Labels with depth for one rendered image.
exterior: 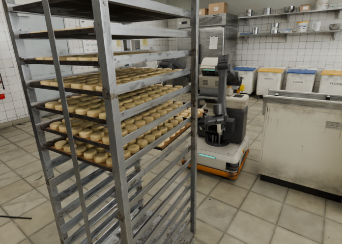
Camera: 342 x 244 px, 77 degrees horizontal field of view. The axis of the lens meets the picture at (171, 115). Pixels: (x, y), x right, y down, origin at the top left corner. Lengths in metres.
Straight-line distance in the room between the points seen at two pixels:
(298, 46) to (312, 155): 4.22
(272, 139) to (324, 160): 0.44
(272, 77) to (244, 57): 1.20
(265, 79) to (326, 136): 3.65
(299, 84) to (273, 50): 1.23
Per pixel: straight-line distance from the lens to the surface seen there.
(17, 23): 1.02
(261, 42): 6.35
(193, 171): 1.36
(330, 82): 5.55
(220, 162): 2.30
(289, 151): 2.28
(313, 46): 6.16
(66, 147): 1.00
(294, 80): 5.58
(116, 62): 0.70
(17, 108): 4.97
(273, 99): 2.15
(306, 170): 2.36
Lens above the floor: 1.36
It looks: 18 degrees down
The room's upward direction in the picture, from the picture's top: 2 degrees counter-clockwise
